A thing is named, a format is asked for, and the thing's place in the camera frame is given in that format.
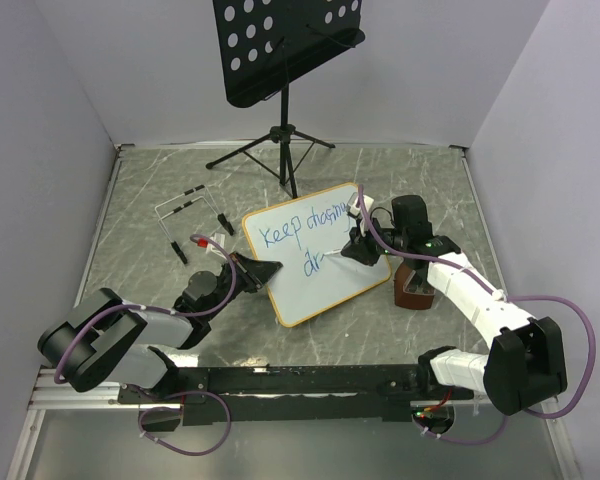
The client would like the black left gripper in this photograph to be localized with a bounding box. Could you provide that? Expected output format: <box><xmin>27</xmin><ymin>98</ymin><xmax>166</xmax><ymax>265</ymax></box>
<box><xmin>204</xmin><ymin>250</ymin><xmax>282</xmax><ymax>319</ymax></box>

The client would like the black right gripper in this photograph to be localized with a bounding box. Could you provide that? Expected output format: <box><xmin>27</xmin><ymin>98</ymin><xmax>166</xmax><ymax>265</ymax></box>
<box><xmin>341</xmin><ymin>214</ymin><xmax>408</xmax><ymax>267</ymax></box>

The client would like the white rainbow whiteboard marker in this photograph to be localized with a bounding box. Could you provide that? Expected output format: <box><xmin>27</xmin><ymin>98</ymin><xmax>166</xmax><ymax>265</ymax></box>
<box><xmin>323</xmin><ymin>249</ymin><xmax>341</xmax><ymax>257</ymax></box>

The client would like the orange framed whiteboard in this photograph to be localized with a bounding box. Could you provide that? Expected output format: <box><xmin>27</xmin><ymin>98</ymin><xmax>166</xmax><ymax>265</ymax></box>
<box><xmin>242</xmin><ymin>182</ymin><xmax>392</xmax><ymax>328</ymax></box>

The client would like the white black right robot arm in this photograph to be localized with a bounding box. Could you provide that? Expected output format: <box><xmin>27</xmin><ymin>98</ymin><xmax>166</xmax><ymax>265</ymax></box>
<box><xmin>341</xmin><ymin>193</ymin><xmax>567</xmax><ymax>415</ymax></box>

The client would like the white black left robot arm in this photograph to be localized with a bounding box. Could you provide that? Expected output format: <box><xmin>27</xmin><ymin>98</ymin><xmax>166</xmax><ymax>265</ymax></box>
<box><xmin>37</xmin><ymin>252</ymin><xmax>283</xmax><ymax>402</ymax></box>

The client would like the brown whiteboard eraser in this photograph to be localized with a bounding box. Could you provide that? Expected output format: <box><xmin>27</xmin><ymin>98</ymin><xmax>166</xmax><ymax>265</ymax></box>
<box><xmin>394</xmin><ymin>263</ymin><xmax>435</xmax><ymax>311</ymax></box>

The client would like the black perforated music stand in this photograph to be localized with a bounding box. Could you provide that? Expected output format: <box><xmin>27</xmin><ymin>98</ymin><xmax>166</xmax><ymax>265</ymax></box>
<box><xmin>206</xmin><ymin>1</ymin><xmax>365</xmax><ymax>199</ymax></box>

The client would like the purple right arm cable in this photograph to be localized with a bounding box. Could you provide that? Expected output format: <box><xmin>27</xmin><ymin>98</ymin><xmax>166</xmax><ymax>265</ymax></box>
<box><xmin>355</xmin><ymin>183</ymin><xmax>597</xmax><ymax>419</ymax></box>

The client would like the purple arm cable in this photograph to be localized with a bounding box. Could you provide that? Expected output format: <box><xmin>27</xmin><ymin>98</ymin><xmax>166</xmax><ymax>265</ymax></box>
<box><xmin>53</xmin><ymin>233</ymin><xmax>241</xmax><ymax>385</ymax></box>
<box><xmin>355</xmin><ymin>183</ymin><xmax>597</xmax><ymax>419</ymax></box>

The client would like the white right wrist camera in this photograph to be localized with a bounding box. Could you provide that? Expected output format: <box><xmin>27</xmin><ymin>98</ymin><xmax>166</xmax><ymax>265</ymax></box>
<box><xmin>346</xmin><ymin>193</ymin><xmax>374</xmax><ymax>244</ymax></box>

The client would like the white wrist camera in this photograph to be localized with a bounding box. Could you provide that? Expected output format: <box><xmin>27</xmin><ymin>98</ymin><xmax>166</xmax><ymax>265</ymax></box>
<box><xmin>346</xmin><ymin>193</ymin><xmax>374</xmax><ymax>244</ymax></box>
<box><xmin>194</xmin><ymin>238</ymin><xmax>226</xmax><ymax>263</ymax></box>

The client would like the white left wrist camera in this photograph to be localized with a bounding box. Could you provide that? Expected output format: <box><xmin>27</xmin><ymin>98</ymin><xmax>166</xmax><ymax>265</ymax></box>
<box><xmin>194</xmin><ymin>238</ymin><xmax>226</xmax><ymax>263</ymax></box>

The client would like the wire whiteboard easel stand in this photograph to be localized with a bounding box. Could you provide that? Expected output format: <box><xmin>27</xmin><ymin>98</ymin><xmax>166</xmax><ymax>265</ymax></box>
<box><xmin>153</xmin><ymin>184</ymin><xmax>235</xmax><ymax>265</ymax></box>

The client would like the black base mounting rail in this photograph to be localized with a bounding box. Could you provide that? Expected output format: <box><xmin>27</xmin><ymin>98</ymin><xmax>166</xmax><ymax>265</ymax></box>
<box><xmin>118</xmin><ymin>364</ymin><xmax>474</xmax><ymax>426</ymax></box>

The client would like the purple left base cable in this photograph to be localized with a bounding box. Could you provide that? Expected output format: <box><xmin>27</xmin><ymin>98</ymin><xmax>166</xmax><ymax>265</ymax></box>
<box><xmin>137</xmin><ymin>390</ymin><xmax>232</xmax><ymax>456</ymax></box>

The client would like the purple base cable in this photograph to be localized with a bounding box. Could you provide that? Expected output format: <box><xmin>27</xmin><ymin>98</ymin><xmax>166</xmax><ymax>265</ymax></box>
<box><xmin>137</xmin><ymin>390</ymin><xmax>232</xmax><ymax>456</ymax></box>
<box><xmin>417</xmin><ymin>414</ymin><xmax>509</xmax><ymax>447</ymax></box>

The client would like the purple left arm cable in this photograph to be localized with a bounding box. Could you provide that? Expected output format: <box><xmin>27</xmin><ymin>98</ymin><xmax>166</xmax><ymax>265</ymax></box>
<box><xmin>53</xmin><ymin>233</ymin><xmax>241</xmax><ymax>385</ymax></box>

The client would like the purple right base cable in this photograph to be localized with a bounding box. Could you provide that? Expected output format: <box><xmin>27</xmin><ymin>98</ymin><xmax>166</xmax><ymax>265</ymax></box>
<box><xmin>417</xmin><ymin>414</ymin><xmax>509</xmax><ymax>447</ymax></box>

